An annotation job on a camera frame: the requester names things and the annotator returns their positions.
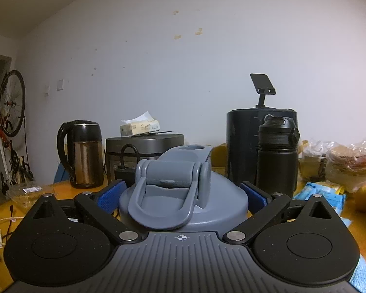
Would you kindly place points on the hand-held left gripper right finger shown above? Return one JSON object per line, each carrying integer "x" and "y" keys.
{"x": 256, "y": 197}

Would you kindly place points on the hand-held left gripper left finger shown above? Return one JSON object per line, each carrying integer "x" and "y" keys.
{"x": 109, "y": 195}

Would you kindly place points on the clear shaker bottle grey lid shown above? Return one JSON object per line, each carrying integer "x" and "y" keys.
{"x": 219, "y": 201}

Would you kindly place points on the blue microfiber cloth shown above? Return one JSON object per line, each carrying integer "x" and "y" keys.
{"x": 364, "y": 277}

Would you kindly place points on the black portable air pump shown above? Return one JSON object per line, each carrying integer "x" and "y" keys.
{"x": 122, "y": 174}

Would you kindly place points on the black frosted water bottle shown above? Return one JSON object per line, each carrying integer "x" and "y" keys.
{"x": 274, "y": 171}

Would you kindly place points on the black electric kettle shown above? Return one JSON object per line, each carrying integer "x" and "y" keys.
{"x": 85, "y": 158}

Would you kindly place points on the blue bag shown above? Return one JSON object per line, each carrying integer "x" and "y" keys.
{"x": 61, "y": 175}

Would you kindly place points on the dark blue air fryer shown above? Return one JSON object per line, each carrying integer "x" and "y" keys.
{"x": 241, "y": 143}

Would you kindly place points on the grey rice cooker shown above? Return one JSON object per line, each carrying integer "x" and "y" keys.
{"x": 152, "y": 146}

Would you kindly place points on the tissue pack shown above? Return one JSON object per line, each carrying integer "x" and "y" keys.
{"x": 140, "y": 127}

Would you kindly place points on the yellow packet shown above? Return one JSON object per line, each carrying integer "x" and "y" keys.
{"x": 331, "y": 186}

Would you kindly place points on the clear plastic snack box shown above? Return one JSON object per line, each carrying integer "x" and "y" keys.
{"x": 21, "y": 197}

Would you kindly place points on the plastic bag of flatbreads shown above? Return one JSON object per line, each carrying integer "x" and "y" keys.
{"x": 350, "y": 161}

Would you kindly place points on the black phone stand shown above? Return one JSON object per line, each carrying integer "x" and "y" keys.
{"x": 260, "y": 81}

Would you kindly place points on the bicycle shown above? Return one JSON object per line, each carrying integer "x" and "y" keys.
{"x": 23, "y": 103}

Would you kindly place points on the white wall switch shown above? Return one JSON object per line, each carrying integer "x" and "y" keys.
{"x": 47, "y": 90}
{"x": 59, "y": 84}

